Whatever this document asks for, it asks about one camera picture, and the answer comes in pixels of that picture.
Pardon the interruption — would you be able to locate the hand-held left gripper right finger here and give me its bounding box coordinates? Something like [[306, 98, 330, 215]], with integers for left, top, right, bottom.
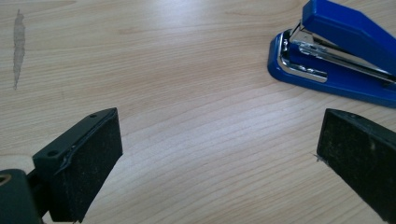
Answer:
[[316, 108, 396, 224]]

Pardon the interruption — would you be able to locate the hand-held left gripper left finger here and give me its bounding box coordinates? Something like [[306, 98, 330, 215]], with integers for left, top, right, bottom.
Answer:
[[32, 107, 123, 223]]

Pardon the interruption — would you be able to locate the blue stapler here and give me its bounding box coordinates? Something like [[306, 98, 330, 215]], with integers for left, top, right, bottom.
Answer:
[[266, 0, 396, 109]]

